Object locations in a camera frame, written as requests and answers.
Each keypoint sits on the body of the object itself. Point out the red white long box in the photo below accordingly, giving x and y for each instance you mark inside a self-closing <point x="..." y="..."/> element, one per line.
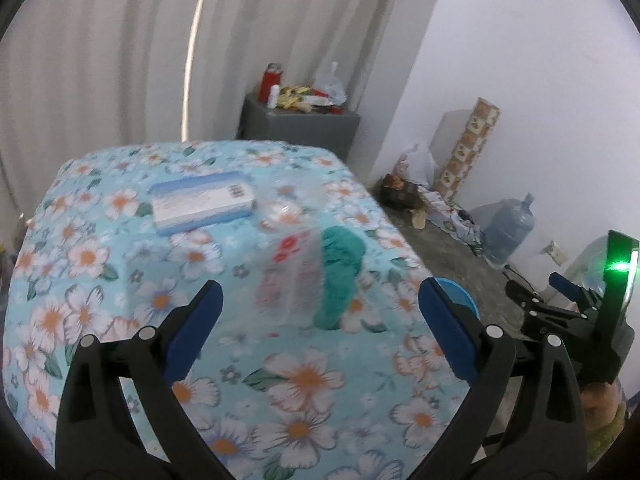
<point x="322" y="102"/>

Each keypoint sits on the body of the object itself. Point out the white curtain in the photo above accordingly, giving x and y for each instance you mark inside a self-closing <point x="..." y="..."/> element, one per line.
<point x="100" y="60"/>

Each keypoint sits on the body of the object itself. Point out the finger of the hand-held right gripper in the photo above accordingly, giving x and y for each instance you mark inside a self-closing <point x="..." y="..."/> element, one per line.
<point x="567" y="285"/>
<point x="530" y="310"/>

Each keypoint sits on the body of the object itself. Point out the patterned paper roll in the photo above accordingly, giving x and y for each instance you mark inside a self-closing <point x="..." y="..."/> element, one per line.
<point x="465" y="150"/>

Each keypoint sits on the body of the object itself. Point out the large blue water jug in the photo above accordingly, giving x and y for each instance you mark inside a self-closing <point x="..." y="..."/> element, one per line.
<point x="507" y="232"/>

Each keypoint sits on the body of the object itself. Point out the small white bottle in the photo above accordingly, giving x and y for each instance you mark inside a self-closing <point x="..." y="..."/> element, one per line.
<point x="274" y="97"/>

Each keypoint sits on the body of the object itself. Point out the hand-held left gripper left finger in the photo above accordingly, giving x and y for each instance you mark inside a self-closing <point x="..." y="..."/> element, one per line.
<point x="195" y="325"/>

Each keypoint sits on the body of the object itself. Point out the red thermos bottle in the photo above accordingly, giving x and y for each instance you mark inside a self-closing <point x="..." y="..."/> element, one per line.
<point x="270" y="80"/>

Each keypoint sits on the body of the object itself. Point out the blue white box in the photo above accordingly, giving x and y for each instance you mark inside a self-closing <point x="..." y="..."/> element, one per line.
<point x="200" y="202"/>

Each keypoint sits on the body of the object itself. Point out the clear plastic container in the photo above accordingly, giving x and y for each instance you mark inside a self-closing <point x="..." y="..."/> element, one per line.
<point x="290" y="265"/>

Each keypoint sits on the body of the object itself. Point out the grey cabinet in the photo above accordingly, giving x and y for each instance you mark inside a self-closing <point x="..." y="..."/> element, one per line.
<point x="300" y="130"/>

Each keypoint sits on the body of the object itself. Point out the teal cloth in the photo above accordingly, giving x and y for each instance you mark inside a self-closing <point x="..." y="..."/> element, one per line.
<point x="340" y="270"/>

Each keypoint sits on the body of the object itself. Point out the floral blue blanket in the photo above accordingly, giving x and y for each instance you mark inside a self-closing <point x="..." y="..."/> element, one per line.
<point x="100" y="260"/>

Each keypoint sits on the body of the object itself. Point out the dark cardboard box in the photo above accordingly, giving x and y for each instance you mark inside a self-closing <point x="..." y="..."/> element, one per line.
<point x="400" y="192"/>

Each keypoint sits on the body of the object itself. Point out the person's right hand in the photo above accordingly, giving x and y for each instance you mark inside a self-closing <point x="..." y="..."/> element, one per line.
<point x="600" y="402"/>

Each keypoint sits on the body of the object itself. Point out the white wall socket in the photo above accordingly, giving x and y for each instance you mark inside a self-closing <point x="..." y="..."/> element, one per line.
<point x="557" y="252"/>

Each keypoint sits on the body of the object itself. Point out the clear plastic bag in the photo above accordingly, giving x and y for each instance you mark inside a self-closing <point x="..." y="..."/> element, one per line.
<point x="330" y="82"/>

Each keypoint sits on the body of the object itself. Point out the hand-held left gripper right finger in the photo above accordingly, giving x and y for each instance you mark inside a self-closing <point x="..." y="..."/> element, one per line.
<point x="450" y="330"/>

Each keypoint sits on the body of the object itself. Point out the crumpled brown paper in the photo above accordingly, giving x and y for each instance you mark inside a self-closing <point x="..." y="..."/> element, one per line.
<point x="419" y="219"/>

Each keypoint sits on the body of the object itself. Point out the white water dispenser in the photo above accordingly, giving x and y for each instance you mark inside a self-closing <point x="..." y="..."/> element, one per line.
<point x="590" y="262"/>

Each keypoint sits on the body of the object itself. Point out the yellow snack packets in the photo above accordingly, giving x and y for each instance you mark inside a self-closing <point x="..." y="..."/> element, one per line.
<point x="295" y="97"/>

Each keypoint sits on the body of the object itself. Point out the white plastic bag red print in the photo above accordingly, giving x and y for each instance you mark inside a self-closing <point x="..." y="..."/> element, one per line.
<point x="417" y="165"/>

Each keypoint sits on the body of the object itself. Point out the blue plastic basket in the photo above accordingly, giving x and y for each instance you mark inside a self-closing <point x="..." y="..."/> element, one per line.
<point x="462" y="295"/>

